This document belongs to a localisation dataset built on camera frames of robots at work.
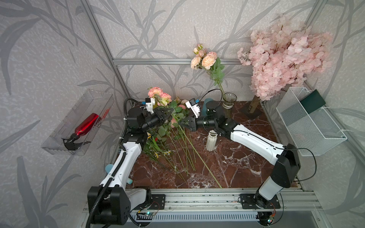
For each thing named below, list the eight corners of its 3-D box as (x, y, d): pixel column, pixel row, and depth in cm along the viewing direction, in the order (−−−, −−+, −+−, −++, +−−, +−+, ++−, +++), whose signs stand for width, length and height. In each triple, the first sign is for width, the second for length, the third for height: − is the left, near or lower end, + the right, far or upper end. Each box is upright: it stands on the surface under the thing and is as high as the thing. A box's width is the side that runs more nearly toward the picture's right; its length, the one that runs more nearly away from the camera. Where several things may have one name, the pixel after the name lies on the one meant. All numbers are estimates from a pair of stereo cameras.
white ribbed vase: (206, 151, 94) (208, 138, 82) (205, 143, 98) (207, 129, 86) (214, 151, 95) (218, 138, 82) (213, 143, 99) (217, 129, 86)
